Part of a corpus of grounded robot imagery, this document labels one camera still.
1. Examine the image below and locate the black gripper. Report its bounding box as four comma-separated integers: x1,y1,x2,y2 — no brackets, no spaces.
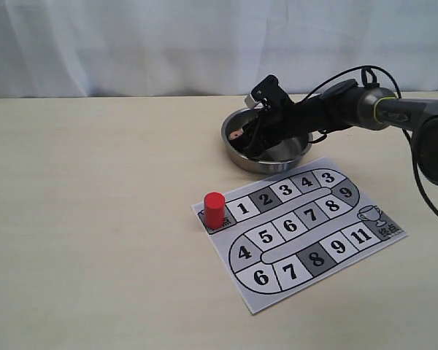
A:
231,97,350,159

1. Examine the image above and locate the beige wooden die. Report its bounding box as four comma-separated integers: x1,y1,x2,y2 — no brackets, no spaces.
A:
228,131,243,141

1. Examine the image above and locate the red cylinder game piece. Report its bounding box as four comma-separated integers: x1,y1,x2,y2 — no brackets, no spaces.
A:
203,192,226,230

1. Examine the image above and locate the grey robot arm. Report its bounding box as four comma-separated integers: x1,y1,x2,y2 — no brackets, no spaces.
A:
226,79,438,186

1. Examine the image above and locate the round stainless steel bowl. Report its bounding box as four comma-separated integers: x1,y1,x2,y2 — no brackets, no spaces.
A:
221,109,313,176

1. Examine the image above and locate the printed paper game board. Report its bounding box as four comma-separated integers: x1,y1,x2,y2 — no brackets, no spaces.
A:
207,157,407,314

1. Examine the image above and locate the white backdrop curtain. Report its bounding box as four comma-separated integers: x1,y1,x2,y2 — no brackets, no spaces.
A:
0,1,438,98

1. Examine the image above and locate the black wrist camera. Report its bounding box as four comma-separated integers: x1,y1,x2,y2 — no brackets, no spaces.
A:
245,74,293,109

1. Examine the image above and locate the black cable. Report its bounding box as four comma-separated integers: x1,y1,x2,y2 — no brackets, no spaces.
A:
302,65,438,233

